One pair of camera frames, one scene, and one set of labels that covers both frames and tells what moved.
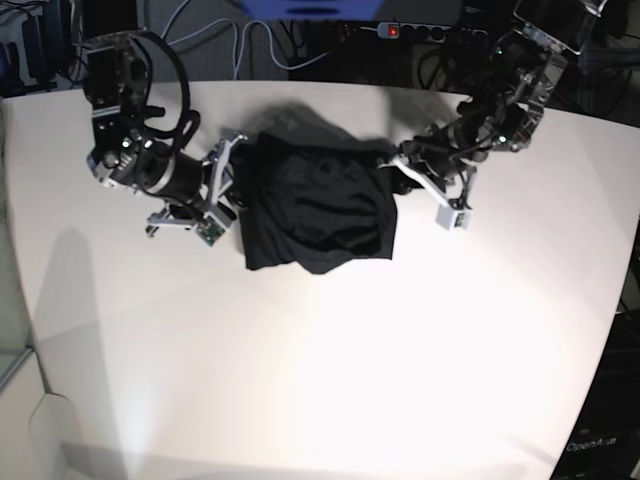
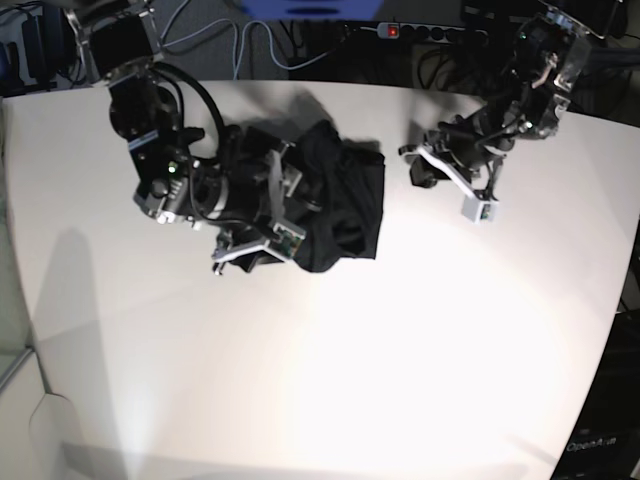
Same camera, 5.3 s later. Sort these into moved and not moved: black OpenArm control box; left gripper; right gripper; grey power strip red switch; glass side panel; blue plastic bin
Moved: left gripper; right gripper
Not moved: glass side panel; black OpenArm control box; blue plastic bin; grey power strip red switch
